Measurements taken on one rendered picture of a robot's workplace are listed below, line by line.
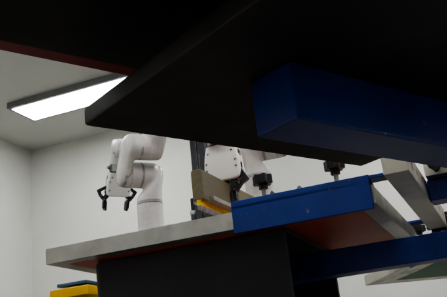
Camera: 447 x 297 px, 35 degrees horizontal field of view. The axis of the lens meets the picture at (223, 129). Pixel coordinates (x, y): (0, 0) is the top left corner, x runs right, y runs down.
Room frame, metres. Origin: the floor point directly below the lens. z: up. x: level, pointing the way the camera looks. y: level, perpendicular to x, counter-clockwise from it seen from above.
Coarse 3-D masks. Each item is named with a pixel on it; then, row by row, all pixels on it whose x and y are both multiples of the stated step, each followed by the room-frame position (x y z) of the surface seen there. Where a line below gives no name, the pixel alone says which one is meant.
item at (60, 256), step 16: (384, 208) 1.50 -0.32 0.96; (176, 224) 1.55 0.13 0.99; (192, 224) 1.54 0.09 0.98; (208, 224) 1.53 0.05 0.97; (224, 224) 1.51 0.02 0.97; (384, 224) 1.64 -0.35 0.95; (400, 224) 1.69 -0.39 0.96; (96, 240) 1.63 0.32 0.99; (112, 240) 1.61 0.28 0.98; (128, 240) 1.60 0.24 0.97; (144, 240) 1.58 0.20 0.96; (160, 240) 1.57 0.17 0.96; (176, 240) 1.56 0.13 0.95; (192, 240) 1.58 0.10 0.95; (48, 256) 1.67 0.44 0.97; (64, 256) 1.66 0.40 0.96; (80, 256) 1.64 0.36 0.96; (96, 256) 1.64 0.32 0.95
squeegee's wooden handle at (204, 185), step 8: (192, 176) 1.65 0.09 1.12; (200, 176) 1.64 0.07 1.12; (208, 176) 1.68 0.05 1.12; (192, 184) 1.65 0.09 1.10; (200, 184) 1.64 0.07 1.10; (208, 184) 1.67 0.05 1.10; (216, 184) 1.72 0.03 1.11; (224, 184) 1.78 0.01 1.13; (192, 192) 1.65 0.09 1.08; (200, 192) 1.64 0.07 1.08; (208, 192) 1.67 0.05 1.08; (216, 192) 1.72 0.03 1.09; (224, 192) 1.77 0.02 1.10; (240, 192) 1.88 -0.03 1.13; (208, 200) 1.67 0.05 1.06
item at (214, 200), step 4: (212, 196) 1.67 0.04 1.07; (212, 200) 1.67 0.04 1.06; (216, 200) 1.68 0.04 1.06; (220, 200) 1.70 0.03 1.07; (224, 200) 1.73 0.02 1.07; (196, 204) 1.70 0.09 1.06; (216, 204) 1.72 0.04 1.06; (220, 204) 1.73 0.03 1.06; (224, 204) 1.73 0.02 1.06; (228, 204) 1.75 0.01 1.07; (224, 208) 1.78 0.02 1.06; (228, 208) 1.78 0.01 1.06
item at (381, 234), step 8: (368, 232) 1.71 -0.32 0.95; (376, 232) 1.73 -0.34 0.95; (384, 232) 1.74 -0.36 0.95; (320, 240) 1.75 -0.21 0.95; (328, 240) 1.76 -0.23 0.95; (336, 240) 1.78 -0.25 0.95; (344, 240) 1.79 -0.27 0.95; (352, 240) 1.80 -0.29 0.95; (360, 240) 1.81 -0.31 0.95; (368, 240) 1.83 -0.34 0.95; (376, 240) 1.84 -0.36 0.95; (384, 240) 1.85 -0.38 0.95; (328, 248) 1.88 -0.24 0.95; (336, 248) 1.89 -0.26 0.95
